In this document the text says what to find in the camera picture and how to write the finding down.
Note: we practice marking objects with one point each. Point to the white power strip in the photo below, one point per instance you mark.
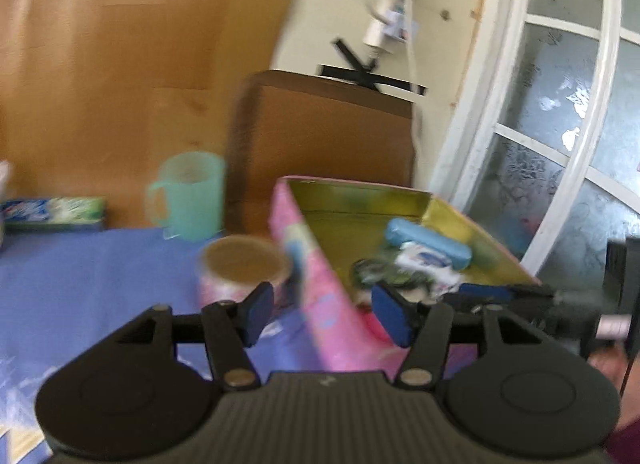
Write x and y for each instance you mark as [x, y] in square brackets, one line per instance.
[385, 18]

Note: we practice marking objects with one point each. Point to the white can with peach label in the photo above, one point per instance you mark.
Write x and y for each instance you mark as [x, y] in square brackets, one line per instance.
[235, 264]

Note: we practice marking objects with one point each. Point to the blue oblong case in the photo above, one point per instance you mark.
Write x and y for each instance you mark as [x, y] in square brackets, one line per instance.
[430, 241]

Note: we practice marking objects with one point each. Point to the wood pattern board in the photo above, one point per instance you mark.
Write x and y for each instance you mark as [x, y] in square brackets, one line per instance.
[125, 68]

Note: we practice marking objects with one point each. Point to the person's right hand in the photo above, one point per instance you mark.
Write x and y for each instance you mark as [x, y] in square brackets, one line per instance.
[611, 369]

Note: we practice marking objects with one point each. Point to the white framed window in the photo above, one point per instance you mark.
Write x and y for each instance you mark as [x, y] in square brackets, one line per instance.
[550, 93]

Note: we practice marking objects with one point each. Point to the pink biscuit tin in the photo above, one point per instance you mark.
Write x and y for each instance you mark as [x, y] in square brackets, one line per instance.
[320, 294]

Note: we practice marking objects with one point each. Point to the green blue toothpaste box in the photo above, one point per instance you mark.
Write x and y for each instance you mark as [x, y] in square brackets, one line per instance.
[55, 211]

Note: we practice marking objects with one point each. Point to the green plastic mug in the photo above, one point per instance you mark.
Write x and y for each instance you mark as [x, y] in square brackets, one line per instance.
[195, 199]

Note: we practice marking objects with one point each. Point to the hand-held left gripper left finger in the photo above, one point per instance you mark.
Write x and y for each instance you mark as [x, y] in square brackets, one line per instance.
[255, 311]

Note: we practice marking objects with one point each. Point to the person's maroon clothing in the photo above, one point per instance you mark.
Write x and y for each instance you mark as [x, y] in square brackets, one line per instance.
[625, 444]

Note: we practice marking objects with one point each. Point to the blue printed tablecloth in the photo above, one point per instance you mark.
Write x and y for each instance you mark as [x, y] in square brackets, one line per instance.
[100, 284]

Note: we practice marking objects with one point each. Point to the small white blue pack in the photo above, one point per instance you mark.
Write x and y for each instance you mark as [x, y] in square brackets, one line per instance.
[425, 261]

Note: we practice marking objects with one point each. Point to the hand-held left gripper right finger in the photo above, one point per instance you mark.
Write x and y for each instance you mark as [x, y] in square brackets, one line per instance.
[392, 314]

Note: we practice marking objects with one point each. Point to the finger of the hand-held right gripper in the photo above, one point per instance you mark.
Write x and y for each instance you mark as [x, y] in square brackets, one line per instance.
[485, 290]

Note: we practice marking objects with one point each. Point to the black tape cross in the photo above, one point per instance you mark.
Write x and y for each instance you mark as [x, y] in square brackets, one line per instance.
[370, 76]

